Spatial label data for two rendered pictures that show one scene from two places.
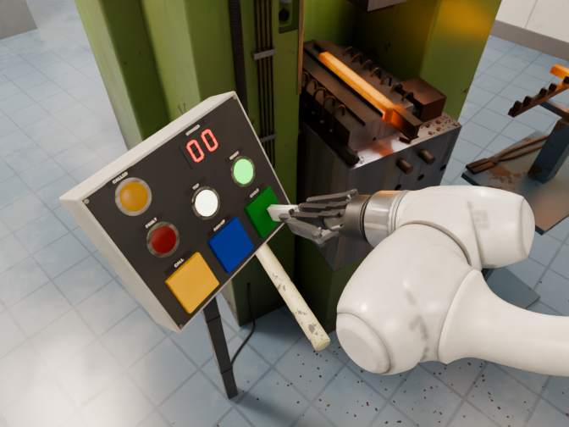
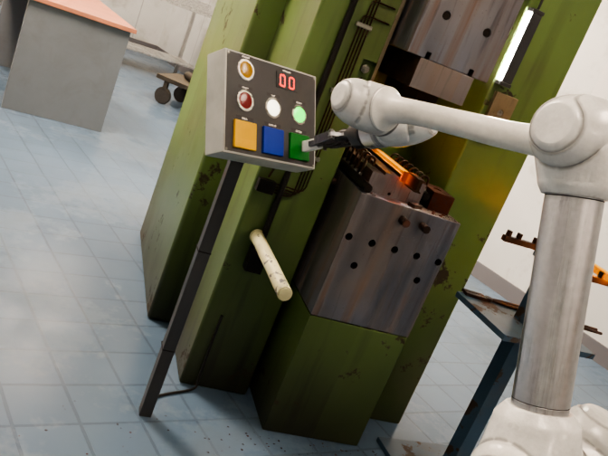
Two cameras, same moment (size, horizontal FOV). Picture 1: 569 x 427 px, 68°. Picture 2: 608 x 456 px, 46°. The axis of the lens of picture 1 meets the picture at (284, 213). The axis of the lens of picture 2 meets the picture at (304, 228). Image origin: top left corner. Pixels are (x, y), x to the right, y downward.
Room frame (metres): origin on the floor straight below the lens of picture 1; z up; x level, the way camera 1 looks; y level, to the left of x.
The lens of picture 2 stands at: (-1.42, -0.34, 1.35)
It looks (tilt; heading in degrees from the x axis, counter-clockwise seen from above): 16 degrees down; 8
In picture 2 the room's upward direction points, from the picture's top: 22 degrees clockwise
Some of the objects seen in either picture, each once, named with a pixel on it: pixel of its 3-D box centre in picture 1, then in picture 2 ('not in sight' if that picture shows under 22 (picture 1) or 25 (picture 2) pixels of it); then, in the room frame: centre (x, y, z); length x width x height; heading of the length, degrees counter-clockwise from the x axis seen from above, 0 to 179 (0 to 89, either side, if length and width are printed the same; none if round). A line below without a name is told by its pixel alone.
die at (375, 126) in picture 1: (335, 87); (375, 167); (1.08, -0.15, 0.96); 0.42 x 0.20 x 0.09; 29
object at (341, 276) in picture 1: (329, 235); (314, 343); (1.12, -0.19, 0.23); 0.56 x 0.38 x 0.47; 29
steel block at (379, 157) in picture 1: (340, 151); (359, 237); (1.12, -0.19, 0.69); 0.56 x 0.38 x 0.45; 29
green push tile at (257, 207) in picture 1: (263, 212); (298, 147); (0.56, 0.04, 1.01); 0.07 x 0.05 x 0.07; 144
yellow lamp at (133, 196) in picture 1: (133, 196); (245, 69); (0.45, 0.23, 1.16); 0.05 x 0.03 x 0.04; 119
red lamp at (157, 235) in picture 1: (163, 240); (245, 100); (0.42, 0.19, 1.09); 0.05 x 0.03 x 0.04; 119
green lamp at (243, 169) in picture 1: (243, 171); (299, 114); (0.59, 0.08, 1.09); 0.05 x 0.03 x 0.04; 119
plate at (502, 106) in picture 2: not in sight; (496, 118); (1.16, -0.46, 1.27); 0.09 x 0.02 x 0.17; 119
